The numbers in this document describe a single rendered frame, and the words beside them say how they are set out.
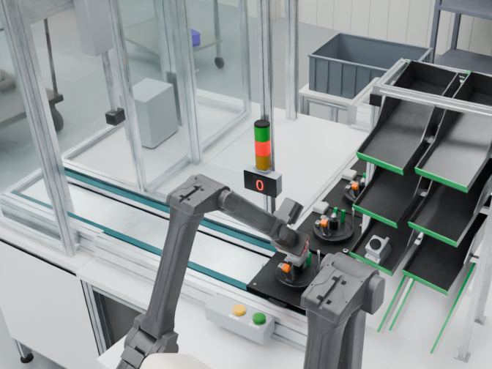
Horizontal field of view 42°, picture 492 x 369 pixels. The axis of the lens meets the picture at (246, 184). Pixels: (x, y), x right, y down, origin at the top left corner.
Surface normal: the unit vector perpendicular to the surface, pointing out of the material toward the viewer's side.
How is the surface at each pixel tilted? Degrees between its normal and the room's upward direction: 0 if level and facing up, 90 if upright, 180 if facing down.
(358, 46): 90
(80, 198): 0
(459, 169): 25
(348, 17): 90
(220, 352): 0
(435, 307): 45
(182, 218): 66
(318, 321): 81
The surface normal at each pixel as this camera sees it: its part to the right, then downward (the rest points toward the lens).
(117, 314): 0.85, 0.27
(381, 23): -0.64, 0.46
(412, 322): -0.51, -0.27
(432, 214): -0.32, -0.56
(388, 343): -0.04, -0.83
